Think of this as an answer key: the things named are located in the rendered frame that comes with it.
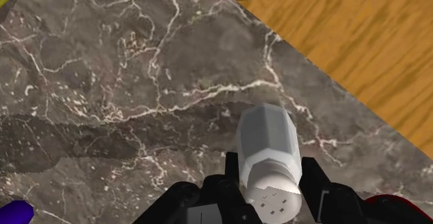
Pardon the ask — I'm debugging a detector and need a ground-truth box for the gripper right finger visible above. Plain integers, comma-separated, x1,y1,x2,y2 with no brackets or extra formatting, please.
298,156,373,224

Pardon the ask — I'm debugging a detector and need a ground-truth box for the blue object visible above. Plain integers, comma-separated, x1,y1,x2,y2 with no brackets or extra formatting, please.
0,200,35,224

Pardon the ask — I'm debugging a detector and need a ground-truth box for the white salt shaker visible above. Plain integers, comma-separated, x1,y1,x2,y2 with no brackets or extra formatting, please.
235,102,303,224

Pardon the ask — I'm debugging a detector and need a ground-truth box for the red and black object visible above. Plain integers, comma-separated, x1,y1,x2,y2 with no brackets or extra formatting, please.
362,193,433,224

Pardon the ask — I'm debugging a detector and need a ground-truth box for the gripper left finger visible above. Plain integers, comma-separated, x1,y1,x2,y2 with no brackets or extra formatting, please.
132,151,263,224

